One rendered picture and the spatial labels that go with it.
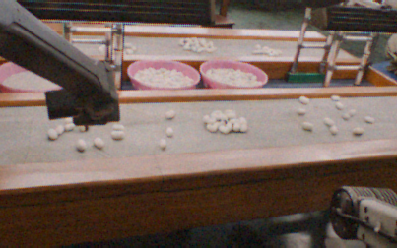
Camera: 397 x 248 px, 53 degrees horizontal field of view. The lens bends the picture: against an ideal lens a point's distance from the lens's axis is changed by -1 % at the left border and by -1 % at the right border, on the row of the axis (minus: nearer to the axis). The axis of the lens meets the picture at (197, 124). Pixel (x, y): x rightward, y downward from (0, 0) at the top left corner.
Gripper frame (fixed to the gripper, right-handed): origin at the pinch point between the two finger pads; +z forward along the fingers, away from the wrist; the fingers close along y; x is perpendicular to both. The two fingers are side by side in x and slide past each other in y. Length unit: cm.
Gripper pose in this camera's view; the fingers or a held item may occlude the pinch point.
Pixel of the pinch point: (94, 115)
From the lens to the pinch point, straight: 98.8
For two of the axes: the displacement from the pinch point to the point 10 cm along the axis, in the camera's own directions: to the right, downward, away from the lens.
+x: 1.0, 9.8, -1.5
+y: -9.5, 0.5, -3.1
